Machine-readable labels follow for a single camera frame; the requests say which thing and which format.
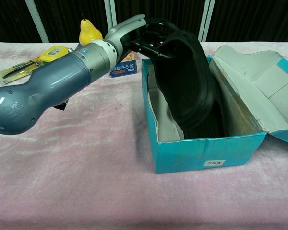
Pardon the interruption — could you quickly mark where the black rubber slipper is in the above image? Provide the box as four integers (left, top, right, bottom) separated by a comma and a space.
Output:
153, 21, 216, 127
182, 95, 228, 139

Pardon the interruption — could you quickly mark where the teal cardboard shoe box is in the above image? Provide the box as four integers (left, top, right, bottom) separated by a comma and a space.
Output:
141, 45, 288, 174

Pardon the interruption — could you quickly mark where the black curtain panel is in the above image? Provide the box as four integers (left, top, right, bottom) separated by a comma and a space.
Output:
0, 0, 43, 44
30, 0, 110, 44
116, 0, 204, 43
210, 0, 288, 43

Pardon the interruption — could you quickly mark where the green container yellow lid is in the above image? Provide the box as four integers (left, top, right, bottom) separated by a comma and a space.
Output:
39, 46, 70, 65

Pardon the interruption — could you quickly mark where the yellow razor blister pack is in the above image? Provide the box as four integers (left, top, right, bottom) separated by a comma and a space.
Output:
0, 59, 43, 86

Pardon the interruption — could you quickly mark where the yellow pear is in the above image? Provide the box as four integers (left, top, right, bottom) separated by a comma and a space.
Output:
79, 19, 103, 46

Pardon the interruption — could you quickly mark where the pink plush table cloth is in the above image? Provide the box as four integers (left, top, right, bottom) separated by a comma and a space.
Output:
0, 42, 288, 230

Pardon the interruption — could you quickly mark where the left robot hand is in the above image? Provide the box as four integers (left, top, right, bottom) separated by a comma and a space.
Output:
105, 14, 180, 62

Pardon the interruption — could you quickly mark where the aluminium partition post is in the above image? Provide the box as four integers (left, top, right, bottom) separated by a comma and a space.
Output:
104, 0, 118, 31
24, 0, 49, 43
198, 0, 218, 43

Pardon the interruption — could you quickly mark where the orange snack box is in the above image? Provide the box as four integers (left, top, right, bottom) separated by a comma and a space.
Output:
109, 51, 138, 78

